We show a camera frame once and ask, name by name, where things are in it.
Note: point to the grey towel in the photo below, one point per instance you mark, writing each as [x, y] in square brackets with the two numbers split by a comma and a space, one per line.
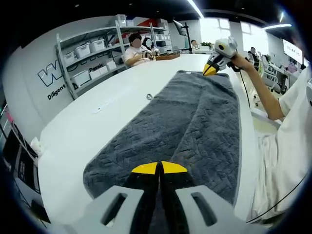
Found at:
[170, 117]

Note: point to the person's right hand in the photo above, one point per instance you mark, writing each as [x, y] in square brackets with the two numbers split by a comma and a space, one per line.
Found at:
[241, 62]

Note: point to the green potted plant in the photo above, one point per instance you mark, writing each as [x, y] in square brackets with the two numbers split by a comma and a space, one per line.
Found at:
[206, 44]

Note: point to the black monitor stand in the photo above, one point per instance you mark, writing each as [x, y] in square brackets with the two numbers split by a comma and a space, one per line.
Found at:
[188, 39]

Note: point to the wooden tray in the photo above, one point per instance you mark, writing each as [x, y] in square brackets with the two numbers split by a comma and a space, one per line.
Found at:
[168, 57]

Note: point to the ceiling light strip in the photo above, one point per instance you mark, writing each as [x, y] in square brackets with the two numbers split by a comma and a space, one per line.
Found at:
[196, 8]
[278, 26]

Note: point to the white mesh office chair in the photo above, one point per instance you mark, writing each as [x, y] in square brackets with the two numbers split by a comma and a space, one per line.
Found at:
[271, 74]

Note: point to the white chair armrest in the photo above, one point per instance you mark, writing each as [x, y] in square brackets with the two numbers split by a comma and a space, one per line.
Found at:
[263, 117]

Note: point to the white display board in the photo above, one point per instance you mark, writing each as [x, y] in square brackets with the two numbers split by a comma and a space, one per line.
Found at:
[292, 48]

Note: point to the white paper cup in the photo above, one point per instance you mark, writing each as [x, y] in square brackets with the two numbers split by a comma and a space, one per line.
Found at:
[37, 146]

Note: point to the person's white shirt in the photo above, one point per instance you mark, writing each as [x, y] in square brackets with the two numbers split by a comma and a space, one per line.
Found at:
[287, 151]

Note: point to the black equipment cart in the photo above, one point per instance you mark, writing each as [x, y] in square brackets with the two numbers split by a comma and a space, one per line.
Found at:
[22, 165]

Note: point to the grey metal shelf rack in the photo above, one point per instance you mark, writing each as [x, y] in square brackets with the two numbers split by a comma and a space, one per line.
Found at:
[87, 37]

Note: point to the row of white storage boxes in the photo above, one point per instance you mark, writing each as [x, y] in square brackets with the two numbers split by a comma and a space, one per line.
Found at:
[83, 51]

